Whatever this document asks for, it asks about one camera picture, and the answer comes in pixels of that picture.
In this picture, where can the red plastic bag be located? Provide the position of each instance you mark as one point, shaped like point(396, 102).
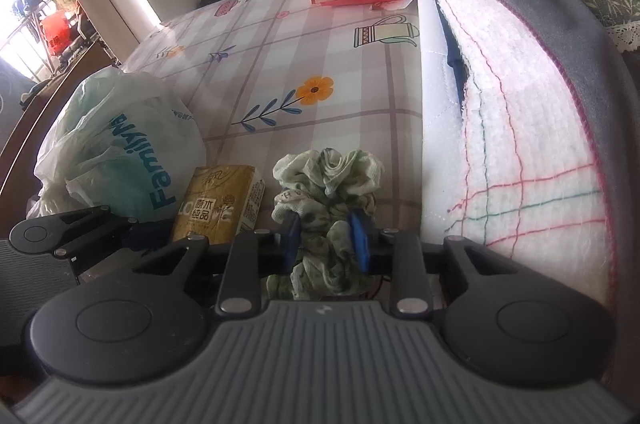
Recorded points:
point(58, 33)

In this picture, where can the wheelchair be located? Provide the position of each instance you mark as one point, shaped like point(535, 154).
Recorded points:
point(81, 35)

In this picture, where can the white plastic shopping bag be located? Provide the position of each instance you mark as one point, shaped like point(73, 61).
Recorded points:
point(124, 141)

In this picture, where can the green floral scrunchie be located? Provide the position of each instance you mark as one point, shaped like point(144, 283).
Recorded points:
point(323, 188)

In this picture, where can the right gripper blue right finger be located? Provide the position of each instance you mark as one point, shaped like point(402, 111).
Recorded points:
point(398, 255)

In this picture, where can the brown cardboard box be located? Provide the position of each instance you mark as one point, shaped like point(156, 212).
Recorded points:
point(18, 157)

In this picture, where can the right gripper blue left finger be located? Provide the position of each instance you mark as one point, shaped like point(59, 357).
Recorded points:
point(252, 256)

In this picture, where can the grey white quilt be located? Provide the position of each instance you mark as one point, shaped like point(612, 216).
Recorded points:
point(531, 141)

